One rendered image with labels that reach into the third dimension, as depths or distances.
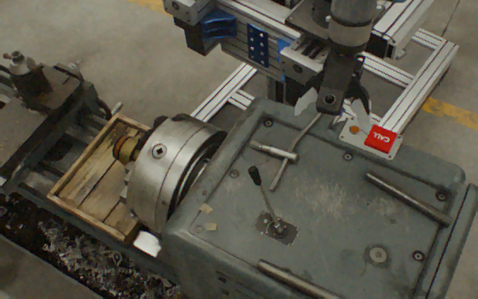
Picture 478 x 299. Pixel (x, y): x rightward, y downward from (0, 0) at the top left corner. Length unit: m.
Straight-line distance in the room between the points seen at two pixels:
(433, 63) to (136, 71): 1.62
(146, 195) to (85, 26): 2.34
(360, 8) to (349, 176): 0.44
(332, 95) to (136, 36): 2.52
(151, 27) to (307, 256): 2.49
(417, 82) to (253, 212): 1.77
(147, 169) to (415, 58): 1.92
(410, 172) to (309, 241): 0.28
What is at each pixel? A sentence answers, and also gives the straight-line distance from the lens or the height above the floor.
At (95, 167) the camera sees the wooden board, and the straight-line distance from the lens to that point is 1.77.
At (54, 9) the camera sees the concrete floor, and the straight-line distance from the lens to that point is 3.77.
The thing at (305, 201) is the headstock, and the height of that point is 1.25.
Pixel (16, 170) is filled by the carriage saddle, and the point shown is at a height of 0.92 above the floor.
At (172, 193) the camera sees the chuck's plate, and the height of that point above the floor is 1.20.
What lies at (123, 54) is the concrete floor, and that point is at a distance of 3.32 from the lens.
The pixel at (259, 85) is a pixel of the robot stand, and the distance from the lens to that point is 2.76.
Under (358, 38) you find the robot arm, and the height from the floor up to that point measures 1.63.
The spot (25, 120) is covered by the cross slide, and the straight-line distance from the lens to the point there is 1.85.
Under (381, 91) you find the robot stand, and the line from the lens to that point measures 2.77.
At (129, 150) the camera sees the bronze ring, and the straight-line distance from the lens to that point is 1.48.
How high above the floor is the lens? 2.31
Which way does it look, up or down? 55 degrees down
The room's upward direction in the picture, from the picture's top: 7 degrees counter-clockwise
